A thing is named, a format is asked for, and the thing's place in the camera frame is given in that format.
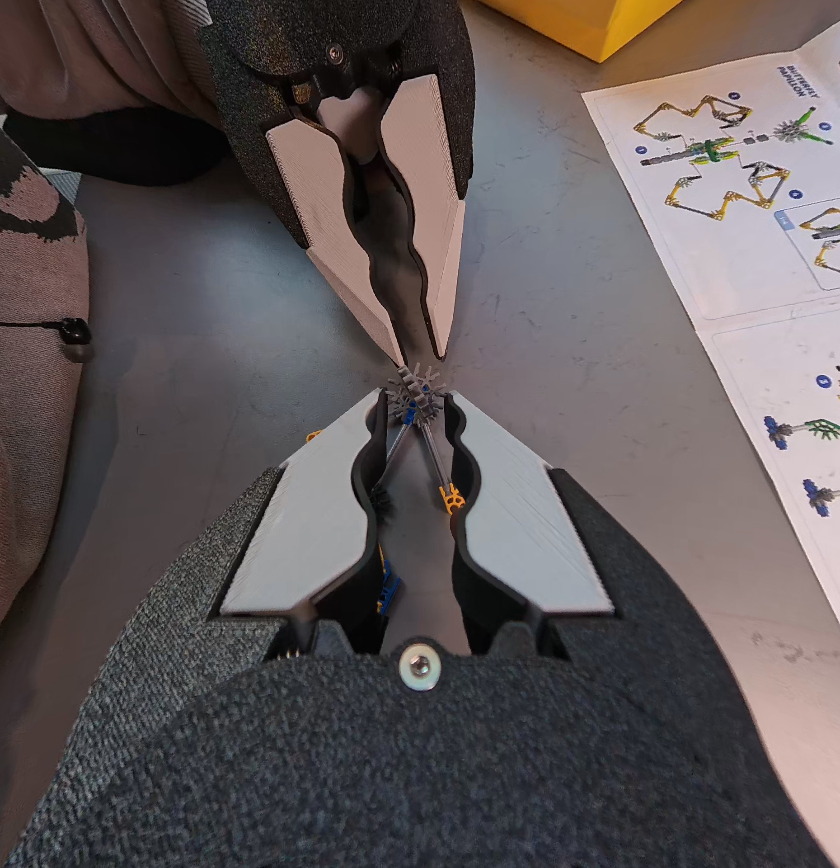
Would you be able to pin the yellow plastic bin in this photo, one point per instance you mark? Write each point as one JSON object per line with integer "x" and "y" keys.
{"x": 596, "y": 20}

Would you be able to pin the person's torso in beige sweater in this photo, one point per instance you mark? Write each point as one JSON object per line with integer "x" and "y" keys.
{"x": 26, "y": 407}

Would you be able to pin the grey connector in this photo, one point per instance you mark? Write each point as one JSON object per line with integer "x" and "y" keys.
{"x": 407, "y": 377}

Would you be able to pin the multicolour rod and connector assembly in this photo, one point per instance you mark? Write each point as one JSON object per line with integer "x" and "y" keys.
{"x": 452, "y": 500}

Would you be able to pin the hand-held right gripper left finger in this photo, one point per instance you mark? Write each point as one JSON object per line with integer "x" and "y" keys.
{"x": 304, "y": 536}

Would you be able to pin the white toy instruction sheet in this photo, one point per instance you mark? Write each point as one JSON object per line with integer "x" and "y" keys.
{"x": 731, "y": 237}

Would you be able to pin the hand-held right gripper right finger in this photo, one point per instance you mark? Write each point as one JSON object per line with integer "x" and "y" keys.
{"x": 528, "y": 536}

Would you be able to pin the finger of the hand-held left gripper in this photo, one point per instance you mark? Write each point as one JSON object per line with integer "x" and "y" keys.
{"x": 430, "y": 156}
{"x": 311, "y": 196}

